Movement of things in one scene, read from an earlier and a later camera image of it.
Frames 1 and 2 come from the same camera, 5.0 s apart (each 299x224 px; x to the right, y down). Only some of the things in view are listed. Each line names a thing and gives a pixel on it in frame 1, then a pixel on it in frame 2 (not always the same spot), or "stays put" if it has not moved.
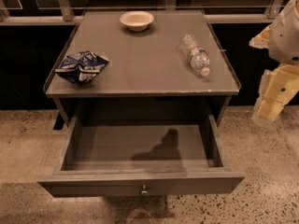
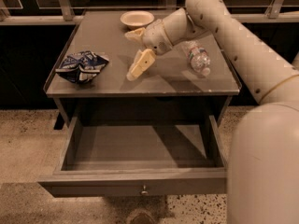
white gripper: x=286 y=41 -> x=155 y=36
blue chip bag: x=80 y=67 stays put
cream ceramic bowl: x=136 y=21 stays put
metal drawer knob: x=144 y=191 stays put
